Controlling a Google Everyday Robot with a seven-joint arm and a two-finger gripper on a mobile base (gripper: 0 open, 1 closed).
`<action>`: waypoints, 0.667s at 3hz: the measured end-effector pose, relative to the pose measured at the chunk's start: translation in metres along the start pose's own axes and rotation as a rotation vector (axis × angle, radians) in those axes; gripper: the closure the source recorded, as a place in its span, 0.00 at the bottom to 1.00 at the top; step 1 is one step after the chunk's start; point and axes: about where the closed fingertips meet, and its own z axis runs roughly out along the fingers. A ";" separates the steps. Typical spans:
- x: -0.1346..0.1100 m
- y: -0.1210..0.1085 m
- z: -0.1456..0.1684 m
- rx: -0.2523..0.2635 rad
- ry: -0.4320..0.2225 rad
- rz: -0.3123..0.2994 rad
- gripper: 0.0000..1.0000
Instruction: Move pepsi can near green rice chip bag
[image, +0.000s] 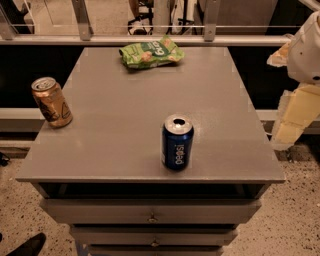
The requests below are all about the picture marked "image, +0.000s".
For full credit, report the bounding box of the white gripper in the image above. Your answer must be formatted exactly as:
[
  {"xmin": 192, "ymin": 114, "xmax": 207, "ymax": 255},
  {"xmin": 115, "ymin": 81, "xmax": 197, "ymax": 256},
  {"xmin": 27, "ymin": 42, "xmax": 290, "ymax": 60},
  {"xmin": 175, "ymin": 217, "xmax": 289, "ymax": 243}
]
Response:
[{"xmin": 267, "ymin": 11, "xmax": 320, "ymax": 150}]

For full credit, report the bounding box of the blue pepsi can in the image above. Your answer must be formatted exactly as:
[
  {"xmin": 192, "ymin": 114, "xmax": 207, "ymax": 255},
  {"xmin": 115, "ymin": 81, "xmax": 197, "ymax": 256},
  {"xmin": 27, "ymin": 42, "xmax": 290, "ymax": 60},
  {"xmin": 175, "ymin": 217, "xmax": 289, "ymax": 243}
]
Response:
[{"xmin": 162, "ymin": 114, "xmax": 194, "ymax": 171}]

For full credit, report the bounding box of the green rice chip bag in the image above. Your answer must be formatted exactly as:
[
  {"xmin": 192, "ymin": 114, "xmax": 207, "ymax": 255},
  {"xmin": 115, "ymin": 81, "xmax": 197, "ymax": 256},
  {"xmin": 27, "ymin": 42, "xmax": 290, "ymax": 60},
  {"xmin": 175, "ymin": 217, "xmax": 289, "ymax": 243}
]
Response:
[{"xmin": 119, "ymin": 35, "xmax": 185, "ymax": 70}]

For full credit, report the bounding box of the gold drink can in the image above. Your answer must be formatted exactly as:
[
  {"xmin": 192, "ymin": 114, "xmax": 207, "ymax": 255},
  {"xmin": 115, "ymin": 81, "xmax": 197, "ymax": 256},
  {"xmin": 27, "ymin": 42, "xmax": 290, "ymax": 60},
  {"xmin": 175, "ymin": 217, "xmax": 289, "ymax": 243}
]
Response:
[{"xmin": 31, "ymin": 77, "xmax": 73, "ymax": 128}]

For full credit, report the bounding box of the metal railing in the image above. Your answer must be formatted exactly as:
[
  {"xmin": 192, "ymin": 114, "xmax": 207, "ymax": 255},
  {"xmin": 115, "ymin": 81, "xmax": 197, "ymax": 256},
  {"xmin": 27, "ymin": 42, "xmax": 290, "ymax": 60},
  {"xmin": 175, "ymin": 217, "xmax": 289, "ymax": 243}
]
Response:
[{"xmin": 0, "ymin": 0, "xmax": 292, "ymax": 47}]

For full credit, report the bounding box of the grey drawer cabinet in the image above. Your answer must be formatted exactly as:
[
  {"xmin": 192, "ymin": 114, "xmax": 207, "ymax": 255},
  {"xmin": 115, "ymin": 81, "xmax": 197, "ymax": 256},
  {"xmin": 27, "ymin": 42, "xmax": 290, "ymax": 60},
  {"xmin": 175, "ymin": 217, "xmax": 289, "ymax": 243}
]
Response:
[{"xmin": 17, "ymin": 47, "xmax": 284, "ymax": 256}]

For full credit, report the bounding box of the grey drawer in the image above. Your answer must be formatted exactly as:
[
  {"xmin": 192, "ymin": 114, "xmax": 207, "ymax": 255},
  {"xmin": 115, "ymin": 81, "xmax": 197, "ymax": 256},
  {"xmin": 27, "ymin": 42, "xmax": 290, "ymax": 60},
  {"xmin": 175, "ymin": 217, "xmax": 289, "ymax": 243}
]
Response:
[
  {"xmin": 71, "ymin": 226, "xmax": 238, "ymax": 247},
  {"xmin": 41, "ymin": 199, "xmax": 261, "ymax": 224}
]

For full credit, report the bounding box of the top grey drawer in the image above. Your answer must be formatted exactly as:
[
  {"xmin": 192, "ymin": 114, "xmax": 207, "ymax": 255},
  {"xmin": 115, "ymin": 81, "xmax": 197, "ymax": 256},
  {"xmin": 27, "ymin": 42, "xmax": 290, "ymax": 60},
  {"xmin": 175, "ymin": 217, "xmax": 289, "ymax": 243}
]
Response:
[{"xmin": 41, "ymin": 199, "xmax": 261, "ymax": 224}]

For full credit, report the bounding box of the black shoe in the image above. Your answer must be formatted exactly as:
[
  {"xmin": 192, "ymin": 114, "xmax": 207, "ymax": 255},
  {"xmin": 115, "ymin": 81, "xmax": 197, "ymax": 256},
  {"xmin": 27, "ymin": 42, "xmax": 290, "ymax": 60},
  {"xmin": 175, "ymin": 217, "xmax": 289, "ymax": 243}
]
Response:
[{"xmin": 6, "ymin": 233, "xmax": 46, "ymax": 256}]

